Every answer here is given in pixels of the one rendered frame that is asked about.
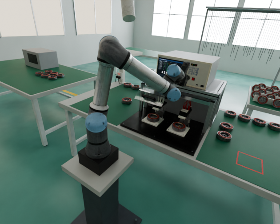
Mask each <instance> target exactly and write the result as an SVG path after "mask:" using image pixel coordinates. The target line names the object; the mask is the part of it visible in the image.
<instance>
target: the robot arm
mask: <svg viewBox="0 0 280 224"><path fill-rule="evenodd" d="M97 61H98V62H99V67H98V73H97V79H96V86H95V91H94V97H93V101H92V102H91V103H90V105H89V110H88V116H87V117H86V120H85V126H86V132H87V140H88V141H87V145H86V148H85V152H86V155H87V156H88V157H89V158H92V159H101V158H104V157H106V156H108V155H109V153H110V152H111V145H110V143H109V141H108V129H107V124H108V121H107V114H108V108H109V107H108V105H107V101H108V96H109V91H110V87H111V82H112V76H113V72H114V67H117V68H118V69H120V70H122V69H124V70H125V71H127V72H129V73H130V74H132V75H133V76H135V77H136V78H138V79H139V80H141V81H143V82H144V83H145V84H147V85H149V86H150V87H152V88H153V89H155V90H156V91H157V92H159V93H160V94H161V95H164V96H166V97H167V98H168V99H169V100H170V101H172V102H175V101H177V100H179V99H180V96H181V92H180V90H179V89H178V88H177V87H175V86H174V85H173V84H176V85H179V86H182V87H183V86H184V87H186V84H187V81H188V80H189V79H190V76H188V75H187V74H186V72H187V70H188V68H189V66H190V62H183V64H182V66H181V68H180V67H179V66H178V65H176V64H171V65H169V66H168V68H167V73H166V74H165V76H164V77H163V78H162V77H161V76H159V75H158V74H157V73H155V72H154V71H152V70H151V69H150V68H148V67H147V66H145V65H144V64H142V63H141V62H140V61H138V60H137V59H135V58H134V57H133V56H132V55H131V52H129V51H128V50H127V49H125V48H124V47H123V45H122V44H121V43H120V42H119V40H118V39H117V38H116V37H114V36H104V37H103V38H102V39H101V40H100V42H99V50H98V55H97Z"/></svg>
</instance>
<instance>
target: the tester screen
mask: <svg viewBox="0 0 280 224"><path fill-rule="evenodd" d="M171 64H176V65H178V66H179V67H180V68H181V66H182V64H183V62H178V61H173V60H166V59H161V58H159V64H158V72H157V74H158V73H159V74H163V73H161V71H167V68H168V66H169V65H171ZM163 75H165V74H163Z"/></svg>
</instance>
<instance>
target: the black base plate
mask: <svg viewBox="0 0 280 224"><path fill-rule="evenodd" d="M150 113H153V114H154V113H155V109H153V107H152V106H149V105H148V107H147V108H146V107H144V108H143V110H142V111H138V112H137V113H135V114H134V115H132V116H131V117H129V118H128V119H126V120H125V121H124V122H122V123H121V124H120V125H121V126H122V127H124V128H127V129H129V130H132V131H134V132H137V133H139V134H141V135H143V136H146V137H148V138H151V139H153V140H156V141H158V142H160V143H163V144H165V145H167V146H170V147H172V148H175V149H177V150H179V151H182V152H184V153H187V154H189V155H191V156H194V155H195V153H196V151H197V149H198V147H199V145H200V143H201V141H202V139H203V137H204V135H205V133H202V130H203V126H204V123H201V122H198V121H195V120H192V119H191V120H190V124H189V128H190V129H189V131H188V132H187V134H186V135H185V136H184V137H182V136H179V135H177V134H174V133H171V132H168V131H167V129H168V128H169V126H170V125H171V124H172V123H173V122H179V121H180V118H179V117H178V116H179V115H177V114H174V113H171V112H167V111H165V114H164V116H163V119H164V120H163V121H162V122H161V123H160V124H159V125H158V126H157V127H155V126H153V125H150V124H147V123H145V122H142V120H143V119H144V118H145V117H146V116H147V115H148V114H150Z"/></svg>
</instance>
